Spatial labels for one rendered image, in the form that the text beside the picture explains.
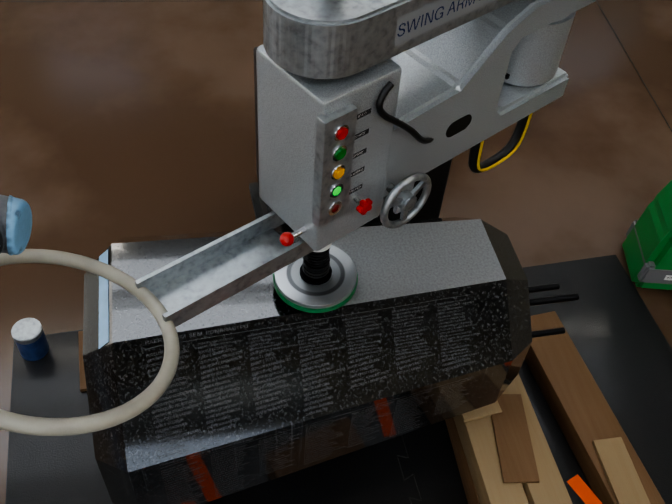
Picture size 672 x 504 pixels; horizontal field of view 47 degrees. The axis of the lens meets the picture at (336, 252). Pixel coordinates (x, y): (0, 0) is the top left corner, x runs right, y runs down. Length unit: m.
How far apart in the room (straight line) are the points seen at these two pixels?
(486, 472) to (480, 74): 1.24
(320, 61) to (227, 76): 2.66
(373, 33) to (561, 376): 1.75
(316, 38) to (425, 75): 0.46
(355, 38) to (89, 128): 2.55
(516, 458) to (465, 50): 1.29
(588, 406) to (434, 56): 1.48
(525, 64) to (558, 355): 1.26
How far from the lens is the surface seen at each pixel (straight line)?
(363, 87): 1.49
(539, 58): 2.02
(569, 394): 2.85
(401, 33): 1.48
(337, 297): 1.96
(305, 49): 1.40
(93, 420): 1.43
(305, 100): 1.48
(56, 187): 3.57
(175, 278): 1.75
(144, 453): 2.05
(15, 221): 1.29
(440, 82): 1.77
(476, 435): 2.54
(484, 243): 2.22
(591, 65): 4.50
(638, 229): 3.38
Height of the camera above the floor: 2.41
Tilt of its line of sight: 49 degrees down
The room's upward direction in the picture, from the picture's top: 5 degrees clockwise
